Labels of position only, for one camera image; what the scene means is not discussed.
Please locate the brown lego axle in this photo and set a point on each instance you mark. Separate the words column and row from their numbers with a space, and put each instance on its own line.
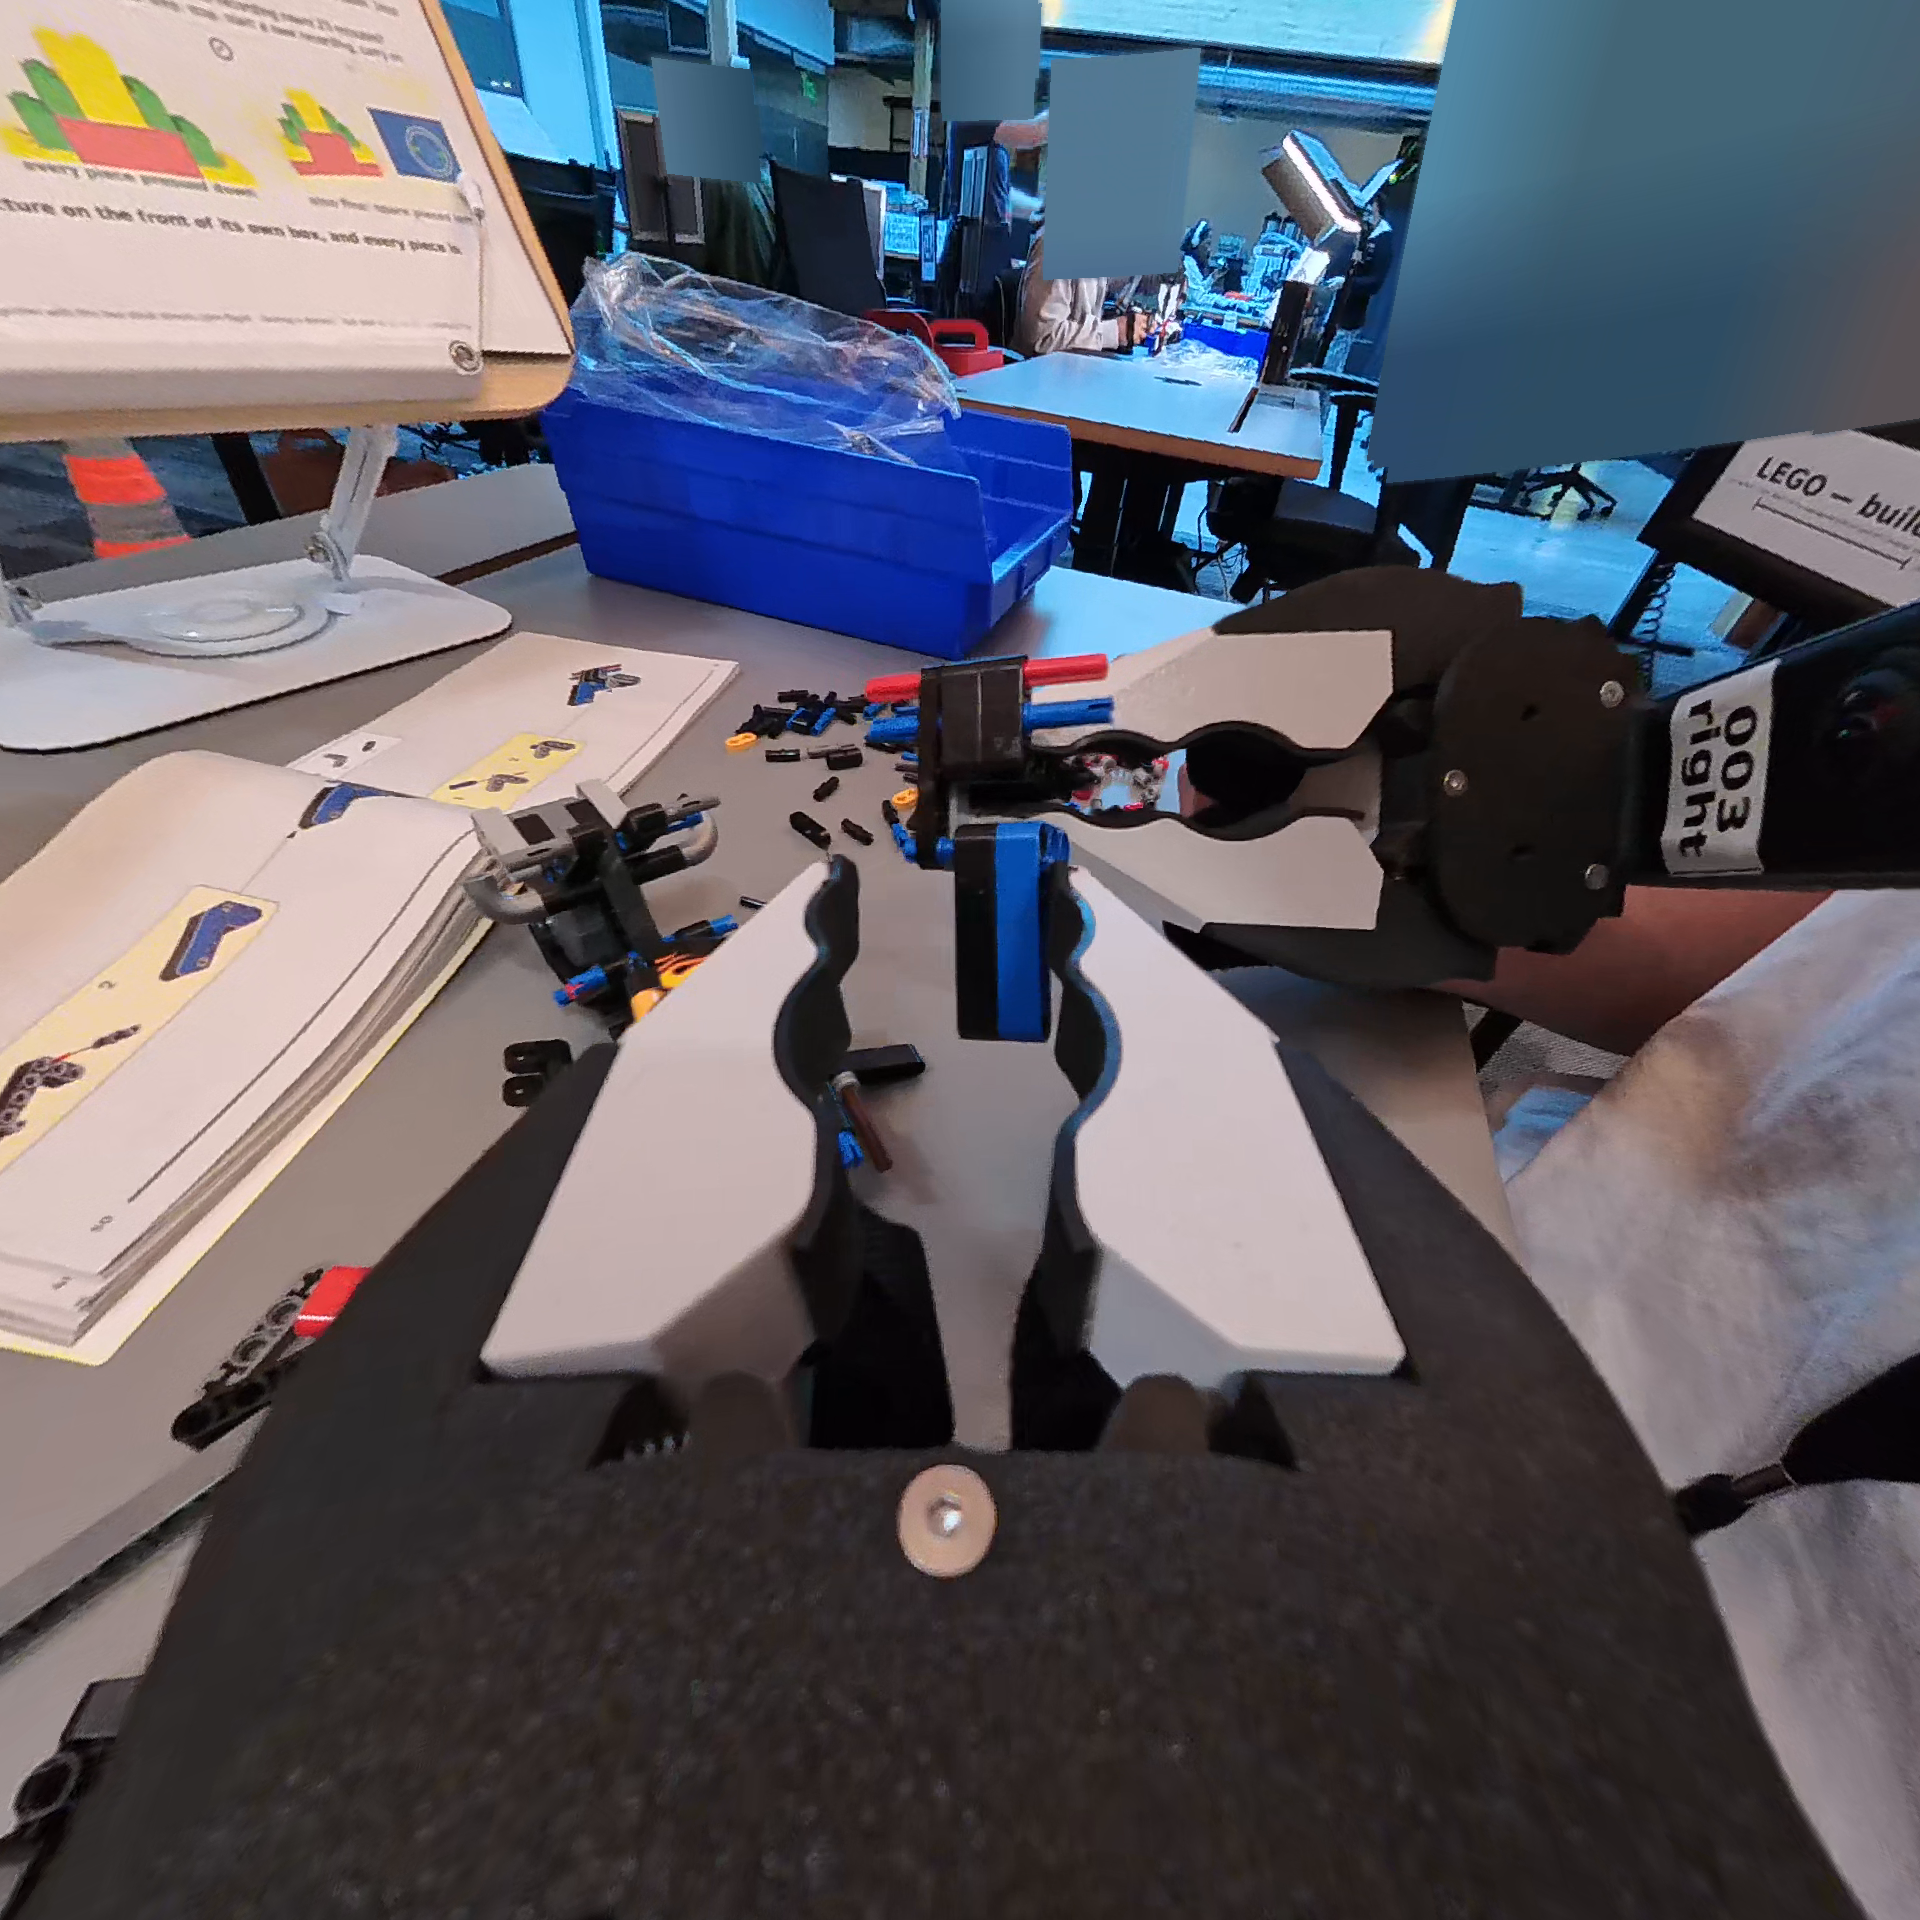
column 866, row 1125

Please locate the clear plastic bag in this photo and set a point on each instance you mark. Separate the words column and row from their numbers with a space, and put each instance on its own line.
column 721, row 346

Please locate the orange traffic cone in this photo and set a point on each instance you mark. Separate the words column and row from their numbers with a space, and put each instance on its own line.
column 119, row 488

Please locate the framed marker sign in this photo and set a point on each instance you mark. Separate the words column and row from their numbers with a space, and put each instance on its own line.
column 1829, row 511

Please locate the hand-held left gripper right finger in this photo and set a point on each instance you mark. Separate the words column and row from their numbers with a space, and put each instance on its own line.
column 1231, row 1201

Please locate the black lego frame with axles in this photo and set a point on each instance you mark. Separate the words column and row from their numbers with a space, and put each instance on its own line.
column 968, row 720

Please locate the red crate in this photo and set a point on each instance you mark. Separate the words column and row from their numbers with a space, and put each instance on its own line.
column 954, row 346

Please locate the open instruction booklet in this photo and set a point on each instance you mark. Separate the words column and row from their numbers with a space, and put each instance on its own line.
column 225, row 1049

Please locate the blue storage bin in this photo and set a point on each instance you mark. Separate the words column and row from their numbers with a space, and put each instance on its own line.
column 781, row 557

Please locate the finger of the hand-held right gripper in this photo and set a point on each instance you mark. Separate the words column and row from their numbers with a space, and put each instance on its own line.
column 1275, row 886
column 1275, row 676

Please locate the white document stand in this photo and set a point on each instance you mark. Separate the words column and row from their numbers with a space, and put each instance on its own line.
column 225, row 661

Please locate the instruction sheet on stand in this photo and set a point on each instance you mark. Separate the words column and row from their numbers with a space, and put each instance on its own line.
column 518, row 300

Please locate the partly built lego truck chassis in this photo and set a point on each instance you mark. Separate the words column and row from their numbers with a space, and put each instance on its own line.
column 599, row 886

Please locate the person's right forearm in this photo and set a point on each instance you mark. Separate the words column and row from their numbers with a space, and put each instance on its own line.
column 1621, row 975

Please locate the background wooden desk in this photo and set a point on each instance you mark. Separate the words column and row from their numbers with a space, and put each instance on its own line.
column 1142, row 406

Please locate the pile of large black lego pieces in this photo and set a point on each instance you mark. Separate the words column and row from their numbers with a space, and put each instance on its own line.
column 75, row 1756

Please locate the pile of small lego pieces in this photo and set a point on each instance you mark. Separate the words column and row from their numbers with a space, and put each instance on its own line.
column 810, row 716

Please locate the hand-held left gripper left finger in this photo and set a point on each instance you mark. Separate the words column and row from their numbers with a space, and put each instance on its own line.
column 661, row 1201

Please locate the red lego piece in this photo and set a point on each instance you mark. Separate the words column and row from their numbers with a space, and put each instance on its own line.
column 330, row 1302

